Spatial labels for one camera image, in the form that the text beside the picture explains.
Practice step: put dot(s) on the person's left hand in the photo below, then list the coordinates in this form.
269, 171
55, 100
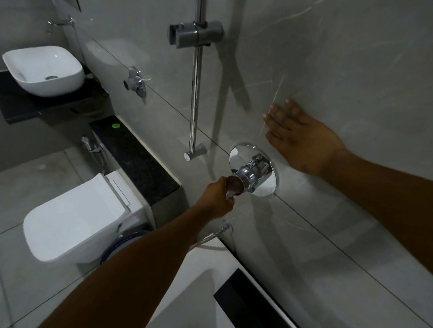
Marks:
212, 202

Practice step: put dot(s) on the person's right hand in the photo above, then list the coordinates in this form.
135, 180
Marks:
309, 144

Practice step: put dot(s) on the person's left fingers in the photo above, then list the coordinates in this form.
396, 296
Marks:
227, 206

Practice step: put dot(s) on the person's right little finger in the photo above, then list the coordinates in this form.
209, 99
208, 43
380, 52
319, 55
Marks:
295, 107

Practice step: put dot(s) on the person's right middle finger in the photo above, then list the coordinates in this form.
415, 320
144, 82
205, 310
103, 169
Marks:
275, 122

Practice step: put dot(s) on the person's right forearm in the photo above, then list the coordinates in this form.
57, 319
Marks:
390, 202

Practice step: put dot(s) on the person's left forearm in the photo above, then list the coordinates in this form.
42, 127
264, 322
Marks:
136, 274

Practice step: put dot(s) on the black granite ledge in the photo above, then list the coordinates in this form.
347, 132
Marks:
136, 160

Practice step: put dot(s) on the grey shower head holder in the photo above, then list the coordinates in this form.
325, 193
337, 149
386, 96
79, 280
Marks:
195, 33

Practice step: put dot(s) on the green round sticker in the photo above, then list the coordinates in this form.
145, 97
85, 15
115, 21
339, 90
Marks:
115, 126

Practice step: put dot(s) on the chrome health faucet sprayer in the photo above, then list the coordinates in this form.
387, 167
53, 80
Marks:
90, 146

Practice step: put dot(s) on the white toilet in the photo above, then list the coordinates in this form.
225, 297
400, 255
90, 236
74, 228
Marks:
77, 219

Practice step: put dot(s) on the chrome basin drain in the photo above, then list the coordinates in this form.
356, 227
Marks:
52, 77

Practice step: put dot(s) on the white wash basin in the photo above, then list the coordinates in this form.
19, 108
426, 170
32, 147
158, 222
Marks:
43, 69

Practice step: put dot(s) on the black basin counter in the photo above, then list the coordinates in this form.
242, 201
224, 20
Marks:
11, 102

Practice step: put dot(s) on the chrome shower slide rail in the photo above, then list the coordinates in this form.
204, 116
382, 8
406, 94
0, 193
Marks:
195, 95

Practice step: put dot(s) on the chrome wall stop valve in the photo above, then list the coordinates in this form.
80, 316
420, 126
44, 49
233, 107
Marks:
135, 82

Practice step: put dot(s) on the chrome basin wall tap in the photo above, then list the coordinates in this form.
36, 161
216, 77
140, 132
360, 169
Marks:
62, 23

